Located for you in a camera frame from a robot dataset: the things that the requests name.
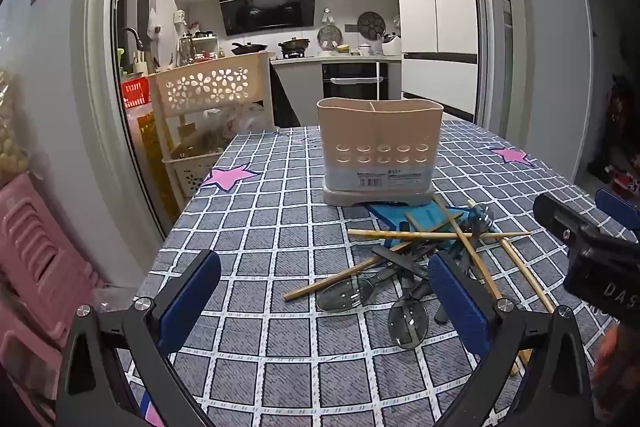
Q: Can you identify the crumpled white plastic bag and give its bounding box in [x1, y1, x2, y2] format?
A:
[220, 102, 276, 142]

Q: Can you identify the clear spoon with black handle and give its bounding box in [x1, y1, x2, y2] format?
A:
[387, 279, 436, 351]
[316, 257, 416, 313]

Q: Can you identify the white flower-pattern basket cart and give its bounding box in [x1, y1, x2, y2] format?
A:
[150, 52, 277, 208]

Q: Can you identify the clear spoon with blue handle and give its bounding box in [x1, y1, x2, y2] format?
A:
[440, 203, 496, 268]

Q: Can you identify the red and black pile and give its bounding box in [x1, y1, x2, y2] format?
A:
[585, 72, 640, 192]

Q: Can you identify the black range hood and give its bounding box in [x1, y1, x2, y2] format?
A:
[216, 0, 319, 38]

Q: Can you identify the round dark wall trivet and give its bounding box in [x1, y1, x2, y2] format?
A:
[357, 11, 386, 38]

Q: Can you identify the dark spoon with black handle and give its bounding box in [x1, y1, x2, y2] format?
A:
[371, 243, 431, 280]

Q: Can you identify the person's right hand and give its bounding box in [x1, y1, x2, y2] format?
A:
[595, 322, 640, 403]

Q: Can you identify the black frying pan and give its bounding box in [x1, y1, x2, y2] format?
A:
[231, 41, 268, 56]

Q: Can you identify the black kitchen faucet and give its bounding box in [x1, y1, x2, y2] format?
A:
[121, 27, 146, 54]

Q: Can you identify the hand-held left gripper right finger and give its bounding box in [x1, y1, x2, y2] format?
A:
[427, 251, 593, 427]

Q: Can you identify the beige plastic utensil holder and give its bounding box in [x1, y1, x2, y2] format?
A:
[316, 97, 445, 208]

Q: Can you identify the dark cooking pot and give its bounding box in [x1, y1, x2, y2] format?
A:
[278, 37, 311, 58]

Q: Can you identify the yellow plastic crate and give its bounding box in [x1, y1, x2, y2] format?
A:
[136, 109, 181, 218]

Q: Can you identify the clear plastic bag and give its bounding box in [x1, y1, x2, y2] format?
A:
[0, 67, 32, 185]

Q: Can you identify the grey checked star tablecloth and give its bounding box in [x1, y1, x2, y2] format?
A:
[142, 119, 621, 427]

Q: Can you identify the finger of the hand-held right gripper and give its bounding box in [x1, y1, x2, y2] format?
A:
[595, 188, 640, 229]
[532, 193, 608, 254]

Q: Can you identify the red plastic basket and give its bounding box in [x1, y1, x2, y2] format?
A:
[121, 77, 152, 109]

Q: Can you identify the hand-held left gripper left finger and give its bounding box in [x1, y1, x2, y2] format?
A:
[54, 248, 222, 427]

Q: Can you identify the built-in black oven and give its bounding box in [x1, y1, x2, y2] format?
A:
[321, 61, 390, 100]

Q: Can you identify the pink plastic stool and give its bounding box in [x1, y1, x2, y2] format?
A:
[0, 174, 108, 427]

